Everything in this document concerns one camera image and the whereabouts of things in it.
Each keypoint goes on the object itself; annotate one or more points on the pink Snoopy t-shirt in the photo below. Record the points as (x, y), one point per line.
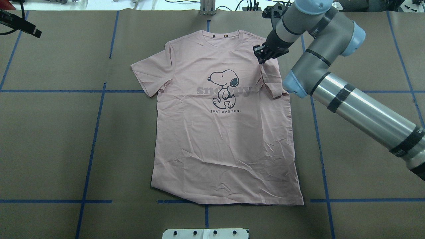
(224, 127)

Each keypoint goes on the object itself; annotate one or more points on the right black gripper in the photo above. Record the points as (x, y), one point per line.
(275, 44)

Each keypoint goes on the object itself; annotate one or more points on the aluminium frame post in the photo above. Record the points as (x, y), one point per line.
(207, 7)

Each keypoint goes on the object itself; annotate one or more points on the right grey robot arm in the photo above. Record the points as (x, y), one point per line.
(334, 36)

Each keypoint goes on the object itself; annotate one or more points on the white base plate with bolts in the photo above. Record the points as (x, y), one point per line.
(206, 233)

